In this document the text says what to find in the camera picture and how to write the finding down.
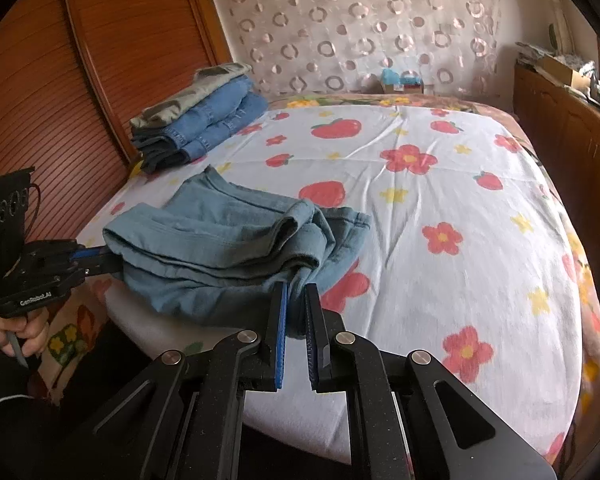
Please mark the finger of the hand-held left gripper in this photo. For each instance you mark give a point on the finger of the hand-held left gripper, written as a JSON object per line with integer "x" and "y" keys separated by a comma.
{"x": 100, "y": 264}

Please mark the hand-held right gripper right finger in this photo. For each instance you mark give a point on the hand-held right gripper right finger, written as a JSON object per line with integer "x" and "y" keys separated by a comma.
{"x": 311, "y": 345}

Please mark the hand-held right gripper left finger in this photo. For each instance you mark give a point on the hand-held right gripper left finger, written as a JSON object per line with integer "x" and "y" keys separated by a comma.
{"x": 280, "y": 340}

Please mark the blue-grey denim shorts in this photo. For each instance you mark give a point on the blue-grey denim shorts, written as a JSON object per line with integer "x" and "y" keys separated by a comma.
{"x": 220, "y": 240}

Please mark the folded olive pants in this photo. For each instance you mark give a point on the folded olive pants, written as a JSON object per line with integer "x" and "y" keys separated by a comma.
{"x": 195, "y": 92}

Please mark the person's left hand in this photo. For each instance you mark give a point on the person's left hand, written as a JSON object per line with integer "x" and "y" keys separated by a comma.
{"x": 36, "y": 335}

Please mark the folded dark jeans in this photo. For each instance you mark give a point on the folded dark jeans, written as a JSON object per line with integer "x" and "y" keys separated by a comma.
{"x": 162, "y": 159}

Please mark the person's dark clothing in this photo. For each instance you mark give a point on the person's dark clothing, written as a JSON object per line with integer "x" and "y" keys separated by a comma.
{"x": 25, "y": 435}

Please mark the wooden headboard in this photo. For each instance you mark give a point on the wooden headboard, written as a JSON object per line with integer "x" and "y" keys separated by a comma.
{"x": 55, "y": 85}

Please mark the white floral bed sheet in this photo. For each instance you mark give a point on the white floral bed sheet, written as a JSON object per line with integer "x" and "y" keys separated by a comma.
{"x": 430, "y": 200}

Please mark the folded blue jeans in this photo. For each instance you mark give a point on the folded blue jeans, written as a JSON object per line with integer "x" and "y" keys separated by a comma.
{"x": 220, "y": 115}

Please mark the small cardboard box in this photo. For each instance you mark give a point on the small cardboard box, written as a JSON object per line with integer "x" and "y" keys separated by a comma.
{"x": 410, "y": 85}

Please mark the circle patterned sheer curtain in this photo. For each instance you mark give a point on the circle patterned sheer curtain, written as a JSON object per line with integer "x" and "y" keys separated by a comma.
{"x": 355, "y": 25}

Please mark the wooden cabinet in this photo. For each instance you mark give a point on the wooden cabinet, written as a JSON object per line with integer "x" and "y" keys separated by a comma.
{"x": 565, "y": 130}

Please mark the patterned folded cloth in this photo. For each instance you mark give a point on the patterned folded cloth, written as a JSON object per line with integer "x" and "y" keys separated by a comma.
{"x": 532, "y": 50}

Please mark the open cardboard box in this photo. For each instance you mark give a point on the open cardboard box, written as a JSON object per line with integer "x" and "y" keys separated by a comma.
{"x": 565, "y": 72}

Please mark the beige window curtain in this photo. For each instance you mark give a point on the beige window curtain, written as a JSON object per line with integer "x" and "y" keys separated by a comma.
{"x": 565, "y": 25}

